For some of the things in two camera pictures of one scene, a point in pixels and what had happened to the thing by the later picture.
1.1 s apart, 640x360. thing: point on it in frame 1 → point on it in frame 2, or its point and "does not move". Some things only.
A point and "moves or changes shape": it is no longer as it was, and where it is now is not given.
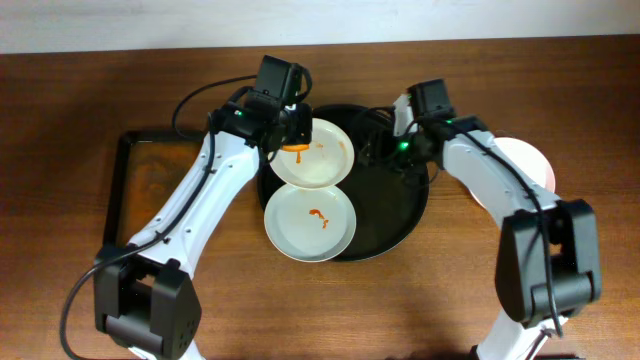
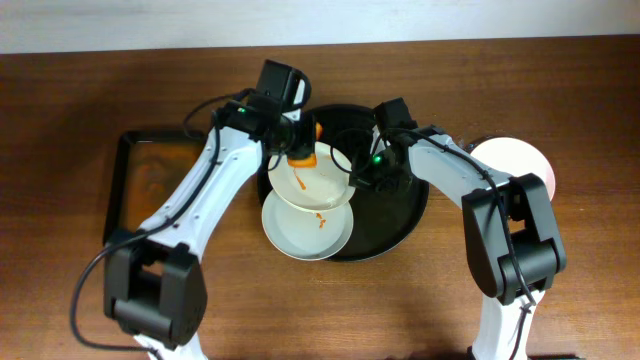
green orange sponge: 295,147 moves or changes shape
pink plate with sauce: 528,158 does not move
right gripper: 379,148 → 365,180
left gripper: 300,126 does not move
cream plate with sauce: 327,161 moves or changes shape
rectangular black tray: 147,168 does not move
